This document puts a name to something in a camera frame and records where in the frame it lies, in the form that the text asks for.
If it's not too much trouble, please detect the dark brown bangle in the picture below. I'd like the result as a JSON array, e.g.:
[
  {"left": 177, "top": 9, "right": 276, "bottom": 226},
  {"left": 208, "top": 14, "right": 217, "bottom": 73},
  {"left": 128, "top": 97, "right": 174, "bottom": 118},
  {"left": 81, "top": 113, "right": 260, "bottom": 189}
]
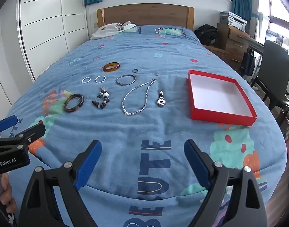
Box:
[{"left": 63, "top": 93, "right": 84, "bottom": 113}]

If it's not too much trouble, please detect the twisted silver hoop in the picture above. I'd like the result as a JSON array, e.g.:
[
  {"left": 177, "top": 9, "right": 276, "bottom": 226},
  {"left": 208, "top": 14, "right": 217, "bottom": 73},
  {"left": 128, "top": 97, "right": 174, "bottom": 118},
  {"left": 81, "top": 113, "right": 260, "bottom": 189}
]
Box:
[
  {"left": 95, "top": 75, "right": 106, "bottom": 84},
  {"left": 81, "top": 76, "right": 92, "bottom": 84}
]

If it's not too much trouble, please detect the brown beaded bracelet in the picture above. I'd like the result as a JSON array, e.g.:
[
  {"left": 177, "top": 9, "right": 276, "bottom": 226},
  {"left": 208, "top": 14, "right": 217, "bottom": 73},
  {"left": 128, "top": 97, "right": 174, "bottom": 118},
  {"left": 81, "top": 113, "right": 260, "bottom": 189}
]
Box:
[{"left": 91, "top": 86, "right": 111, "bottom": 110}]

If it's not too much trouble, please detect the amber orange bangle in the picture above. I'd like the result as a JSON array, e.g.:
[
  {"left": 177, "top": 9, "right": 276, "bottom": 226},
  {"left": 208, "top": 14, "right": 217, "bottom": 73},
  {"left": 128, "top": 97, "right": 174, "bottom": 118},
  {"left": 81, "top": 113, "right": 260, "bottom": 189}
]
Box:
[{"left": 102, "top": 62, "right": 121, "bottom": 72}]

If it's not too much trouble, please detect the thin silver bangle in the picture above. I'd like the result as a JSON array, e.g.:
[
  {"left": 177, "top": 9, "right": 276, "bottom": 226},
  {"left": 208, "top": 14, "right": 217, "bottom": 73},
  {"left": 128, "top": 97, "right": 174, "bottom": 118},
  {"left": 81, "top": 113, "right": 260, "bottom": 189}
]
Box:
[{"left": 116, "top": 74, "right": 136, "bottom": 86}]

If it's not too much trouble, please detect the silver wristwatch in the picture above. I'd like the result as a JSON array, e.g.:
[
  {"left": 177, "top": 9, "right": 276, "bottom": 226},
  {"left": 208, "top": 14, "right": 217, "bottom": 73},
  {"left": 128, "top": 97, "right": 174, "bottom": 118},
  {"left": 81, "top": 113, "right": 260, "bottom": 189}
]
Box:
[{"left": 156, "top": 89, "right": 166, "bottom": 108}]

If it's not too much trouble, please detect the person's left hand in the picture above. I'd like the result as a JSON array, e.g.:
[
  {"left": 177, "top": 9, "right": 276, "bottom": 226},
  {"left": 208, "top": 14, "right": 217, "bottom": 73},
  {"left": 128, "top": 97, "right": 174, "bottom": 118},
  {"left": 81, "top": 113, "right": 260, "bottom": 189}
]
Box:
[{"left": 0, "top": 173, "right": 17, "bottom": 214}]

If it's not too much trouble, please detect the blue patterned bedspread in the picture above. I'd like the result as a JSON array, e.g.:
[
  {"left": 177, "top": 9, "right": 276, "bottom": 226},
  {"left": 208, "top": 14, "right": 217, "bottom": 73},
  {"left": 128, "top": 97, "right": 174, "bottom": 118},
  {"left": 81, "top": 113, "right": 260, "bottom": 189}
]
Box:
[{"left": 1, "top": 26, "right": 287, "bottom": 226}]

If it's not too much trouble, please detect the red shallow box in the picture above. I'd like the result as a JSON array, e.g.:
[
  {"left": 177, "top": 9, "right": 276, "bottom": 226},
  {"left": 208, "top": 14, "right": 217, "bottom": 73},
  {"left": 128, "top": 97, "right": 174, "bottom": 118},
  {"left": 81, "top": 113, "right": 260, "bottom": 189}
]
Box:
[{"left": 188, "top": 70, "right": 257, "bottom": 127}]

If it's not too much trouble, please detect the white wardrobe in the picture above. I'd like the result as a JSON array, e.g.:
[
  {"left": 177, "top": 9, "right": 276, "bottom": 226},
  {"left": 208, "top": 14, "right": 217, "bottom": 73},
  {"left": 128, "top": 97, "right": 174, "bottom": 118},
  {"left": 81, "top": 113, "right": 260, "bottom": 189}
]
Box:
[{"left": 19, "top": 0, "right": 89, "bottom": 80}]

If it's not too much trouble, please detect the dark grey chair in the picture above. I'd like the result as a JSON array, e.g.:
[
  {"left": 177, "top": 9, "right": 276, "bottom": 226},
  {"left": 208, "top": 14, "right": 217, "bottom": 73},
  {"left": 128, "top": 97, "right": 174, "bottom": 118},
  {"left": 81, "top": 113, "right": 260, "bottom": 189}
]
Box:
[{"left": 251, "top": 40, "right": 289, "bottom": 125}]

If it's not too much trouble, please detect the white garment on bed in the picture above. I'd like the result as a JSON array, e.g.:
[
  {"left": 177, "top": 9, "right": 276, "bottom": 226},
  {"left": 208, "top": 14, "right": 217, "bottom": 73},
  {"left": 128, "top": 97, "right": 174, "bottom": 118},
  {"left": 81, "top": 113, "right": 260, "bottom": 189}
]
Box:
[{"left": 90, "top": 21, "right": 136, "bottom": 40}]

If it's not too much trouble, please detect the dark blue hanging bag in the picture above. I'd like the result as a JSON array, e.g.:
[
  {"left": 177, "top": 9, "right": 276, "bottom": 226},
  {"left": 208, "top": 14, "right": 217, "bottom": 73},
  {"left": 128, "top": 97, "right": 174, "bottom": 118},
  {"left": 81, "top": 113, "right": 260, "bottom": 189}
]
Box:
[{"left": 239, "top": 49, "right": 256, "bottom": 77}]

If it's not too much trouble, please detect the wooden headboard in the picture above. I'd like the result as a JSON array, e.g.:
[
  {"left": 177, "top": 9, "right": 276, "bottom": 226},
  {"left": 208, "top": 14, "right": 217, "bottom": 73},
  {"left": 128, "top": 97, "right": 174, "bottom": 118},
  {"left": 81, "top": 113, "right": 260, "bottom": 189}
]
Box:
[{"left": 97, "top": 3, "right": 195, "bottom": 30}]

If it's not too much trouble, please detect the glass desk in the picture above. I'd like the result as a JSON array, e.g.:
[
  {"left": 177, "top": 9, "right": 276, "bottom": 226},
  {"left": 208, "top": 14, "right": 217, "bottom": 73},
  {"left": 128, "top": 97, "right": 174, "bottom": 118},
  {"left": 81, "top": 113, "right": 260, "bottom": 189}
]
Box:
[{"left": 243, "top": 37, "right": 264, "bottom": 55}]

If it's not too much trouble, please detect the wooden drawer cabinet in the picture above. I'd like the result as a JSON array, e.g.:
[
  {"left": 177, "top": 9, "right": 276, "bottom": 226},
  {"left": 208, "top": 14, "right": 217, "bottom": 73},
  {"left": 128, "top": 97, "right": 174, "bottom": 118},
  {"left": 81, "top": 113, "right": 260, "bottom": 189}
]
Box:
[{"left": 204, "top": 23, "right": 250, "bottom": 71}]

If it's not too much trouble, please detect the black backpack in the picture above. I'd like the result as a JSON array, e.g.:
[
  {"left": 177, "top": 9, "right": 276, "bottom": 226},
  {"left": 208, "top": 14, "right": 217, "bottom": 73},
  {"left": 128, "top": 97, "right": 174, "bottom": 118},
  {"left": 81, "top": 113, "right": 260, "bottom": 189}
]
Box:
[{"left": 194, "top": 24, "right": 219, "bottom": 45}]

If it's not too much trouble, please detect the white printer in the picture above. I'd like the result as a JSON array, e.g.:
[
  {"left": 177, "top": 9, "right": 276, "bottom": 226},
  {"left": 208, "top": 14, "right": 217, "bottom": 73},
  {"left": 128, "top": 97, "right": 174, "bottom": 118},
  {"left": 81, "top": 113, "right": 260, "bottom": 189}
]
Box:
[{"left": 220, "top": 11, "right": 247, "bottom": 32}]

